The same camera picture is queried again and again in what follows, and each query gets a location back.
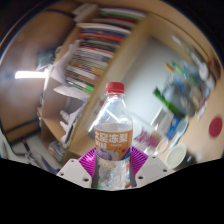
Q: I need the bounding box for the blue and white carton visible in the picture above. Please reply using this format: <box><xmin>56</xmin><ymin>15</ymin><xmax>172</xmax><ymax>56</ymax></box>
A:
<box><xmin>156</xmin><ymin>106</ymin><xmax>183</xmax><ymax>141</ymax></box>

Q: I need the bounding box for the pink packet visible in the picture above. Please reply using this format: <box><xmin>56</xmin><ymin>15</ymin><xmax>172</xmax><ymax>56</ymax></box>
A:
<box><xmin>134</xmin><ymin>129</ymin><xmax>161</xmax><ymax>149</ymax></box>

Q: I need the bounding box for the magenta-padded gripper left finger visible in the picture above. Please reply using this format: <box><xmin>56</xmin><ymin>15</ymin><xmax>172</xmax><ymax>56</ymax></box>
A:
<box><xmin>56</xmin><ymin>148</ymin><xmax>98</xmax><ymax>189</ymax></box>

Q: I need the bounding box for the flat round red coaster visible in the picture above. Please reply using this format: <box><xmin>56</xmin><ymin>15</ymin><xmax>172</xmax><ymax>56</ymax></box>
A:
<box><xmin>208</xmin><ymin>116</ymin><xmax>224</xmax><ymax>138</ymax></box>

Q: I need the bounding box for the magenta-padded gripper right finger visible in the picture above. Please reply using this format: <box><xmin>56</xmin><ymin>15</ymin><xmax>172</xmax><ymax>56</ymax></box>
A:
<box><xmin>128</xmin><ymin>145</ymin><xmax>174</xmax><ymax>189</ymax></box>

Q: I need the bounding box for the clear red-capped drink bottle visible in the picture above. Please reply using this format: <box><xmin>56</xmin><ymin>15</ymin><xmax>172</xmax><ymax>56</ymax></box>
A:
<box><xmin>90</xmin><ymin>81</ymin><xmax>134</xmax><ymax>191</ymax></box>

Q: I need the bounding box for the long ceiling light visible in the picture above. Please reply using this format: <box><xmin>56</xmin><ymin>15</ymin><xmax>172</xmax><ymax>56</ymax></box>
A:
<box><xmin>14</xmin><ymin>69</ymin><xmax>48</xmax><ymax>80</ymax></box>

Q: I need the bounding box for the black mug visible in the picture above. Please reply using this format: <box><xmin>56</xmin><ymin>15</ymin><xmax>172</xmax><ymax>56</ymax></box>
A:
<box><xmin>165</xmin><ymin>143</ymin><xmax>198</xmax><ymax>171</ymax></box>

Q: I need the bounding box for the wooden shelf unit with books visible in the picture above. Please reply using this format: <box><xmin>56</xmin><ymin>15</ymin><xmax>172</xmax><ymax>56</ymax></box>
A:
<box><xmin>33</xmin><ymin>3</ymin><xmax>214</xmax><ymax>161</ymax></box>

